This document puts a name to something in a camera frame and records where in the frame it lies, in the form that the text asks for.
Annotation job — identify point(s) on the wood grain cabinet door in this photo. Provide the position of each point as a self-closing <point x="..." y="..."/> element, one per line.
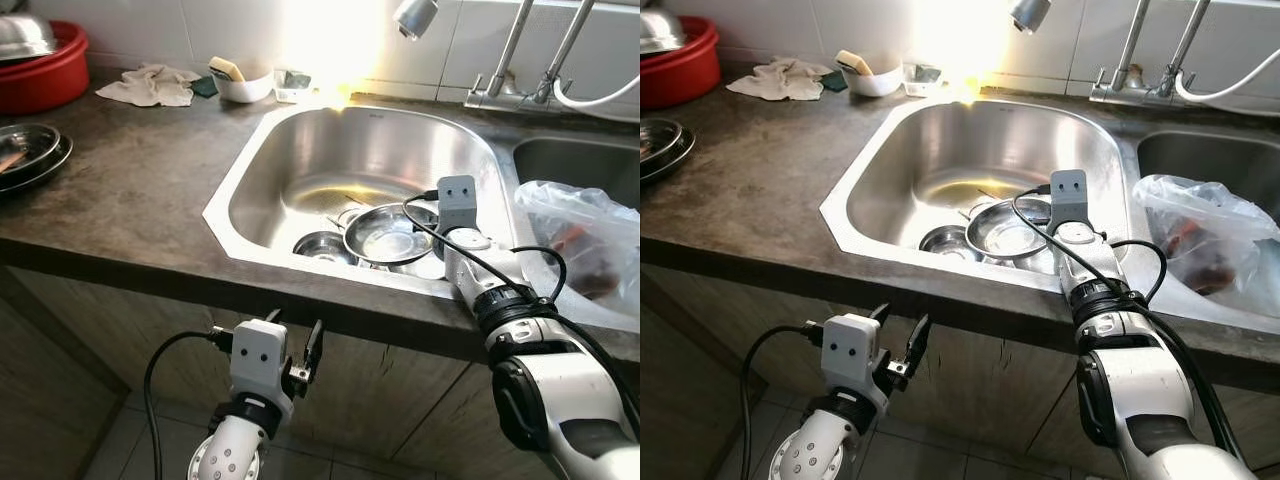
<point x="450" y="430"/>
<point x="980" y="400"/>
<point x="690" y="400"/>
<point x="350" y="400"/>
<point x="50" y="380"/>
<point x="1060" y="430"/>

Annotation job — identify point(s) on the large upturned steel bowl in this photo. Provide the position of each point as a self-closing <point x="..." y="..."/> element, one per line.
<point x="20" y="38"/>
<point x="658" y="32"/>

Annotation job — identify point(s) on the clear plastic bag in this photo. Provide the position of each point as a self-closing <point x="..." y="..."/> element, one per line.
<point x="1200" y="210"/>
<point x="580" y="215"/>

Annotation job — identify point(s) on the yellow sponge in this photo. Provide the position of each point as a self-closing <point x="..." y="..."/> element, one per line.
<point x="227" y="69"/>
<point x="855" y="62"/>

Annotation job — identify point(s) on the wooden chopsticks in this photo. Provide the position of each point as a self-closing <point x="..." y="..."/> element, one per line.
<point x="12" y="160"/>

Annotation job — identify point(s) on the wide stainless steel dish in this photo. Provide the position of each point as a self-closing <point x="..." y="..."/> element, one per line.
<point x="55" y="172"/>
<point x="685" y="160"/>

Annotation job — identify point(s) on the stainless steel double sink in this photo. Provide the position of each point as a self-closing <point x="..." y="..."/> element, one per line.
<point x="330" y="150"/>
<point x="950" y="145"/>

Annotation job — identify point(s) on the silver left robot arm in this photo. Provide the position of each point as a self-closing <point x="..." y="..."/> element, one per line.
<point x="225" y="455"/>
<point x="815" y="455"/>

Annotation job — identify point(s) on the white ceramic bowl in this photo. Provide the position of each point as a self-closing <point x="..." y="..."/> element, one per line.
<point x="245" y="92"/>
<point x="875" y="85"/>

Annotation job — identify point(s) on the small white scourer tray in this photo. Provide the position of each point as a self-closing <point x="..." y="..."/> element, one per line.
<point x="292" y="85"/>
<point x="922" y="78"/>

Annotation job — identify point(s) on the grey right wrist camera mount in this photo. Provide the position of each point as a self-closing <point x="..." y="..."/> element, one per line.
<point x="1068" y="198"/>
<point x="458" y="205"/>

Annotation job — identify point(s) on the chrome sink faucet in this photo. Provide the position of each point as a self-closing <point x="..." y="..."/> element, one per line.
<point x="1135" y="45"/>
<point x="510" y="50"/>

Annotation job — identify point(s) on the cream dish cloth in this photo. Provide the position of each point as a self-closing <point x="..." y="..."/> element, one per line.
<point x="785" y="82"/>
<point x="150" y="88"/>

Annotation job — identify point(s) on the red plastic basin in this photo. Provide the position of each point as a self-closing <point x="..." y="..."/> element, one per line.
<point x="680" y="80"/>
<point x="45" y="85"/>

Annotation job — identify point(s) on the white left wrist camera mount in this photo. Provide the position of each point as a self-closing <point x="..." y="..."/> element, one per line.
<point x="258" y="350"/>
<point x="848" y="345"/>

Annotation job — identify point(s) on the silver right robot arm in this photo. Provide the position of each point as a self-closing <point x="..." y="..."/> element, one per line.
<point x="570" y="400"/>
<point x="1150" y="400"/>

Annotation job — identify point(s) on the grey faucet spray head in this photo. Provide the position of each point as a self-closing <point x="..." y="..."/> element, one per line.
<point x="415" y="17"/>
<point x="1030" y="15"/>

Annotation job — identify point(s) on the green scouring pad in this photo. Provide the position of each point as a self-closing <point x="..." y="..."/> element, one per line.
<point x="835" y="82"/>
<point x="205" y="88"/>

